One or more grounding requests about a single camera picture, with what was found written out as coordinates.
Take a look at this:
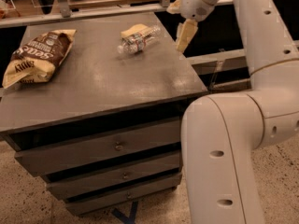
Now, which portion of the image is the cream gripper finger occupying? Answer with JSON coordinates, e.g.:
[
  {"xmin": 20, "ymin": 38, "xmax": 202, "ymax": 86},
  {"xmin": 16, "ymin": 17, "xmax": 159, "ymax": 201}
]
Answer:
[
  {"xmin": 176, "ymin": 23, "xmax": 193, "ymax": 53},
  {"xmin": 166, "ymin": 0, "xmax": 181, "ymax": 14}
]

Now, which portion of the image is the clear plastic water bottle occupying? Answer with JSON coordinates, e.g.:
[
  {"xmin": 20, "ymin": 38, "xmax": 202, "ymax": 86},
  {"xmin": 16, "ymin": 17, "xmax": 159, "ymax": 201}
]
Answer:
[{"xmin": 117, "ymin": 25, "xmax": 162, "ymax": 54}]

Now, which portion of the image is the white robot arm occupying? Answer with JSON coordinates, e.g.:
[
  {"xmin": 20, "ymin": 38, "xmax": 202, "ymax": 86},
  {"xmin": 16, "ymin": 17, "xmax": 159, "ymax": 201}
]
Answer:
[{"xmin": 178, "ymin": 0, "xmax": 299, "ymax": 224}]

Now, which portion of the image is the brown chip bag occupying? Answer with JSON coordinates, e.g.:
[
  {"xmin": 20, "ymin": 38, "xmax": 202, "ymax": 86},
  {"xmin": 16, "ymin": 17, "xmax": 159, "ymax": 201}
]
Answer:
[{"xmin": 2, "ymin": 29, "xmax": 76, "ymax": 89}]

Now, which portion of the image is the yellow sponge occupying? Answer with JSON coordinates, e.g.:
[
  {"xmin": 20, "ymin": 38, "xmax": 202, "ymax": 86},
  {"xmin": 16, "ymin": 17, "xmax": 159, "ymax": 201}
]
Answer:
[{"xmin": 121, "ymin": 23, "xmax": 147, "ymax": 38}]

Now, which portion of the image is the grey drawer cabinet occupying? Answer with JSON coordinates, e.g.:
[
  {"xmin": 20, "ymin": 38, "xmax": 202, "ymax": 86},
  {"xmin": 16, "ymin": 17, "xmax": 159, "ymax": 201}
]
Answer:
[{"xmin": 0, "ymin": 13, "xmax": 206, "ymax": 204}]

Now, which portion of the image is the middle grey drawer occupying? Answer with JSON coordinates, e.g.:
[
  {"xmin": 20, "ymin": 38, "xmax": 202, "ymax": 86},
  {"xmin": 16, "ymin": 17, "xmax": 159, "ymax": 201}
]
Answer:
[{"xmin": 47, "ymin": 150, "xmax": 180, "ymax": 200}]

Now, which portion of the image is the grey drawer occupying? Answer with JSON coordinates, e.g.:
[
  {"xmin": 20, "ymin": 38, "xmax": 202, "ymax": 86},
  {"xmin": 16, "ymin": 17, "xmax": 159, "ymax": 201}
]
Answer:
[
  {"xmin": 15, "ymin": 118, "xmax": 180, "ymax": 176},
  {"xmin": 65, "ymin": 173, "xmax": 182, "ymax": 216},
  {"xmin": 47, "ymin": 150, "xmax": 180, "ymax": 200}
]

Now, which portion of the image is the bottom grey drawer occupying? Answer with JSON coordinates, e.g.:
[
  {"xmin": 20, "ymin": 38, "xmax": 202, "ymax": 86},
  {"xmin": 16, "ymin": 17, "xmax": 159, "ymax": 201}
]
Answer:
[{"xmin": 65, "ymin": 173, "xmax": 182, "ymax": 216}]

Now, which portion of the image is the top grey drawer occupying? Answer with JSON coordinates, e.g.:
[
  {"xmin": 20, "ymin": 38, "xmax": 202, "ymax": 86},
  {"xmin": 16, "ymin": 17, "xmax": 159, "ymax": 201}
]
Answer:
[{"xmin": 15, "ymin": 118, "xmax": 180, "ymax": 176}]

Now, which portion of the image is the grey metal railing frame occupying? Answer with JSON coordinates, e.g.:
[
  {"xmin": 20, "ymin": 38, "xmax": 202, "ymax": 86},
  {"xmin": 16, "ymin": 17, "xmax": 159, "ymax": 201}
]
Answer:
[{"xmin": 0, "ymin": 0, "xmax": 299, "ymax": 93}]

